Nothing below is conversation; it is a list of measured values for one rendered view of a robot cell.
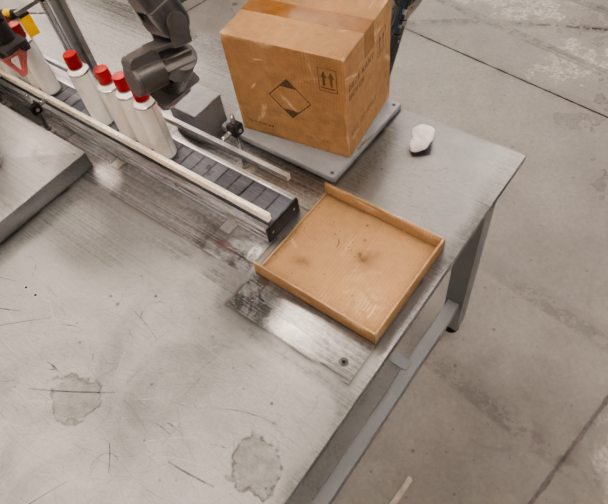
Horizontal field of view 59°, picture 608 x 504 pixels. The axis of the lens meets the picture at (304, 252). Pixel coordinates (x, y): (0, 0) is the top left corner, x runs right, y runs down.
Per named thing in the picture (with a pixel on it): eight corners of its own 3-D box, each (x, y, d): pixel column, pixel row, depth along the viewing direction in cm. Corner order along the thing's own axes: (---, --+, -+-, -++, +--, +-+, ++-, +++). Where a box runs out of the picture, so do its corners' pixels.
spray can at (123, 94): (136, 146, 134) (102, 78, 117) (151, 134, 136) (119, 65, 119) (150, 154, 131) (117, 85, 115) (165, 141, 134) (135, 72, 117)
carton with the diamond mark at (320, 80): (243, 127, 138) (218, 32, 116) (288, 71, 149) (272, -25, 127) (350, 158, 127) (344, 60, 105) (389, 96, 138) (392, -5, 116)
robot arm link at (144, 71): (184, 8, 90) (160, 3, 95) (123, 32, 85) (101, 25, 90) (205, 77, 97) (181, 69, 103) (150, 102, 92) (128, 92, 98)
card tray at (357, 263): (255, 272, 114) (252, 261, 111) (326, 192, 125) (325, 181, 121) (375, 344, 101) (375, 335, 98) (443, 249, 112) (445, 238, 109)
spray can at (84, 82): (91, 124, 141) (53, 56, 124) (106, 112, 143) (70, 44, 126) (104, 131, 139) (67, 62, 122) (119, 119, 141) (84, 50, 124)
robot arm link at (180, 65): (204, 60, 96) (187, 32, 96) (172, 75, 93) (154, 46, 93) (196, 77, 102) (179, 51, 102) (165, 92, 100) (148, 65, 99)
